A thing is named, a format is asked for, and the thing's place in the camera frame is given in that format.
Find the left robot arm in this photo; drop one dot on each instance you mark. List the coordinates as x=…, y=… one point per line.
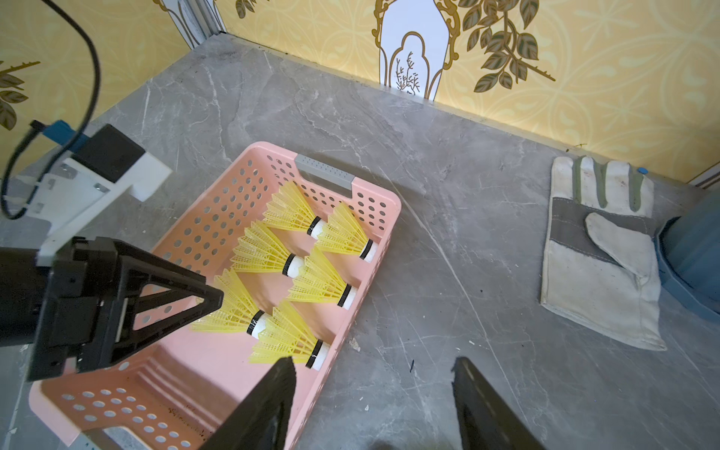
x=22, y=288

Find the grey white work glove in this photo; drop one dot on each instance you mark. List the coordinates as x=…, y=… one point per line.
x=600, y=268

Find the yellow shuttlecock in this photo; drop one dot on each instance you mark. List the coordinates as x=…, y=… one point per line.
x=289, y=211
x=288, y=335
x=260, y=251
x=239, y=313
x=342, y=234
x=319, y=282

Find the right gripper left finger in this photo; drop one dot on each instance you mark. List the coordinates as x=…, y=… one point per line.
x=261, y=420

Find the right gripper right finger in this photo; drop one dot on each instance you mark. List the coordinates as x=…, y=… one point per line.
x=485, y=419

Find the green plant in blue pot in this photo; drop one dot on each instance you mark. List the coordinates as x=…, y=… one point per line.
x=687, y=248

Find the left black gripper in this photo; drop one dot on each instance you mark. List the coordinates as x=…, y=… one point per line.
x=76, y=318

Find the pink perforated storage basket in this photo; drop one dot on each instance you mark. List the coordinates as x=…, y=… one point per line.
x=177, y=392

